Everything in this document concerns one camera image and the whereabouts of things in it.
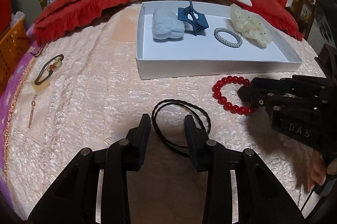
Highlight red bead bracelet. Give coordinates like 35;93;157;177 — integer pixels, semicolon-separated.
212;75;260;116

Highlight black hair elastic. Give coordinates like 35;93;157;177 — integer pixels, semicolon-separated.
151;99;211;159

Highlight silver mesh bracelet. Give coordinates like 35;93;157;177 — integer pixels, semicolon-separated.
213;27;243;48

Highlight cream dotted scrunchie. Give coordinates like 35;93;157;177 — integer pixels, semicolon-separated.
230;4;272;48

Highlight blue hair claw clip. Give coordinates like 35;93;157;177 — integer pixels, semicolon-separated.
178;0;209;36

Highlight light blue fluffy scrunchie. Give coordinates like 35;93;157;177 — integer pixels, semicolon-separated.
152;8;185;40

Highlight right hand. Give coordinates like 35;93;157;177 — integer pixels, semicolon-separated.
308;150;327;191

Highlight red cushion right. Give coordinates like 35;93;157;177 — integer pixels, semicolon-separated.
231;0;303;41

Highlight wooden chair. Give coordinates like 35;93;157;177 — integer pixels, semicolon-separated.
290;0;319;40

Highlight pink quilted bedspread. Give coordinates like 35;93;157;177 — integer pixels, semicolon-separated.
5;4;324;223

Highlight white shallow tray box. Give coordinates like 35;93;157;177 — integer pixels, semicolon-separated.
135;0;302;80

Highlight purple floral bed sheet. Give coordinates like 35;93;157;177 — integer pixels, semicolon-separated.
1;25;38;207

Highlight orange plastic basket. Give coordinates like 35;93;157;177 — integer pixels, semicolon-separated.
0;18;30;94

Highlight red ruffled cushion left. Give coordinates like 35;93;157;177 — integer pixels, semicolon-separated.
33;0;132;45

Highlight black hair tie with charm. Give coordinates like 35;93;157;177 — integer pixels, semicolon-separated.
34;53;65;86

